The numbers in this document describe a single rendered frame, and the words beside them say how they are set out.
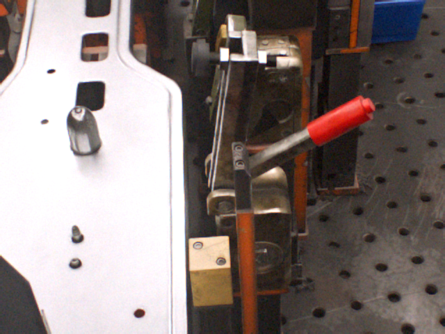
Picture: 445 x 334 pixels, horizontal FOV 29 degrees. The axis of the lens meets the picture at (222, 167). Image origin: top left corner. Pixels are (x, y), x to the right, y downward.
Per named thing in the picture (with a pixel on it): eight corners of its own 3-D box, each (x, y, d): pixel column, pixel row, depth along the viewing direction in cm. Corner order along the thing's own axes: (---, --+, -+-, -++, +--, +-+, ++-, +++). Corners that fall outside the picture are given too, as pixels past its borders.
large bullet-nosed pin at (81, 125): (74, 145, 92) (62, 99, 87) (103, 142, 92) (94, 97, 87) (72, 166, 89) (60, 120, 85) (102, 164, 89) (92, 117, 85)
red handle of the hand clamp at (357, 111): (207, 163, 77) (360, 79, 71) (222, 176, 79) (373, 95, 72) (209, 197, 74) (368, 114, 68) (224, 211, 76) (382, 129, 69)
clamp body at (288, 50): (224, 244, 118) (208, 24, 91) (308, 239, 118) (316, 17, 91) (228, 300, 111) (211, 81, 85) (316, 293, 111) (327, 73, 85)
